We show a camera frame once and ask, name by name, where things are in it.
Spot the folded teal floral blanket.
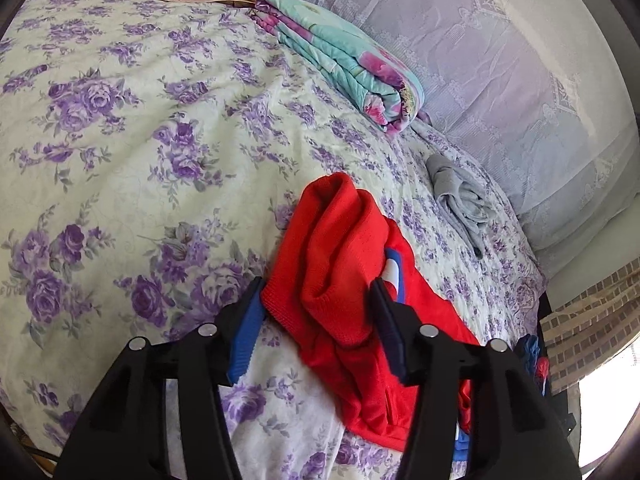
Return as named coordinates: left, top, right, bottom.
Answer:
left=255, top=0, right=426, bottom=134

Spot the purple floral bedsheet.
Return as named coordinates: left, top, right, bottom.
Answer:
left=0, top=0, right=551, bottom=480

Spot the folded red and blue garment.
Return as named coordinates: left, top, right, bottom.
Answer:
left=534, top=355, right=551, bottom=393

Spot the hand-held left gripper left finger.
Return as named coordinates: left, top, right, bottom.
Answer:
left=54, top=276, right=267, bottom=480

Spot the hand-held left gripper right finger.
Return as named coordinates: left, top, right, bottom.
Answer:
left=369, top=279, right=583, bottom=480

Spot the grey garment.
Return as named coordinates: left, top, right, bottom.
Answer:
left=425, top=154, right=506, bottom=260

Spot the red knitted sweater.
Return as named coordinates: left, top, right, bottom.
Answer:
left=261, top=172, right=482, bottom=462

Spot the beige checked curtain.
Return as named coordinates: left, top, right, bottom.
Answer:
left=542, top=259, right=640, bottom=392

